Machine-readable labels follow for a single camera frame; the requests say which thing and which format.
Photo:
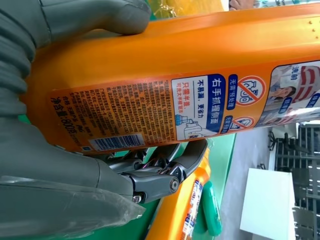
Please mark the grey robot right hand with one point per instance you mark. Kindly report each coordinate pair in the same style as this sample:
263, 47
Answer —
50, 185

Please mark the teal plastic bottle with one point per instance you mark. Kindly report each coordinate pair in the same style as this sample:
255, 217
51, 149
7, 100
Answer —
212, 208

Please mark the yellow plastic sheet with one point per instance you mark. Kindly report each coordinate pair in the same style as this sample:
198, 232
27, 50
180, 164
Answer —
189, 7

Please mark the white box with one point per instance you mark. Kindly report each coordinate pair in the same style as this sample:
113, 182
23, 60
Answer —
269, 205

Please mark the black metal rack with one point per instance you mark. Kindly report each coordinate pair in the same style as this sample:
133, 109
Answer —
307, 185

